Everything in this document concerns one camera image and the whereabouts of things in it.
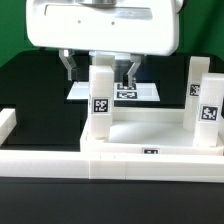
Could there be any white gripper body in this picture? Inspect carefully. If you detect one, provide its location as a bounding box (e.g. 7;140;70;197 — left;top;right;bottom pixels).
26;0;180;55

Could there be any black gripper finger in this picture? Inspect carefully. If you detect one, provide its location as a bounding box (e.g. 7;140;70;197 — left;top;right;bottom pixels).
59;49;80;81
122;54;141;87

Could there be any white desk top tray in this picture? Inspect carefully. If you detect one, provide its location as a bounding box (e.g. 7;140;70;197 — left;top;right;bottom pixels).
80;107;224;156

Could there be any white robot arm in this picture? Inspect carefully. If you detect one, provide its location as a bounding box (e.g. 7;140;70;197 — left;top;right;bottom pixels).
26;0;182;61

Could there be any tag marker base plate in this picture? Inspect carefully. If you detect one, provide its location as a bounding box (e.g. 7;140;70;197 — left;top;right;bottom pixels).
67;82;160;102

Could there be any white U-shaped fence frame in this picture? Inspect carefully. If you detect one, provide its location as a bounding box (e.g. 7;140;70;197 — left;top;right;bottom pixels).
0;109;224;183

